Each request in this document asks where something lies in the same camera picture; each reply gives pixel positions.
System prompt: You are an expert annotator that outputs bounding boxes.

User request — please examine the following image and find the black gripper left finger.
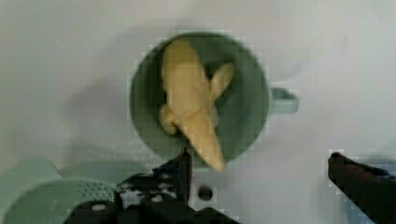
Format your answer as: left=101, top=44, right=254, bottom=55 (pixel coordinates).
left=63, top=148, right=240, bottom=224

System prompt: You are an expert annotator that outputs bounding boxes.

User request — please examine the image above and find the peeled toy banana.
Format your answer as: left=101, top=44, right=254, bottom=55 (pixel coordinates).
left=159, top=38, right=234, bottom=172

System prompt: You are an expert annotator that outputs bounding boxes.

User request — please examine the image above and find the green mug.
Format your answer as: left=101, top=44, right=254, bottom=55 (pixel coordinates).
left=130, top=32, right=299, bottom=161

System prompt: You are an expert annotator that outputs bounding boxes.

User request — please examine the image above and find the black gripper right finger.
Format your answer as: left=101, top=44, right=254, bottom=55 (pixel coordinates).
left=328, top=152, right=396, bottom=224

